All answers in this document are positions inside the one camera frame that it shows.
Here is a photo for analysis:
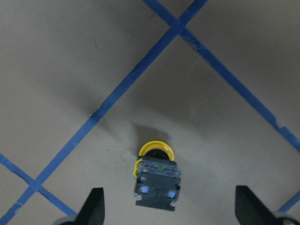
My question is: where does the yellow push button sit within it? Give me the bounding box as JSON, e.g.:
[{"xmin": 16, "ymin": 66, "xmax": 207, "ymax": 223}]
[{"xmin": 133, "ymin": 140, "xmax": 181, "ymax": 211}]

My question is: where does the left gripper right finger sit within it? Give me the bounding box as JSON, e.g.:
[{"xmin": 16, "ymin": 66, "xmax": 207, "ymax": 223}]
[{"xmin": 235, "ymin": 185, "xmax": 281, "ymax": 225}]

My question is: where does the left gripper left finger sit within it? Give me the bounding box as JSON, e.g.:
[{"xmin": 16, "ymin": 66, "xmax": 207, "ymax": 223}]
[{"xmin": 75, "ymin": 187, "xmax": 105, "ymax": 225}]

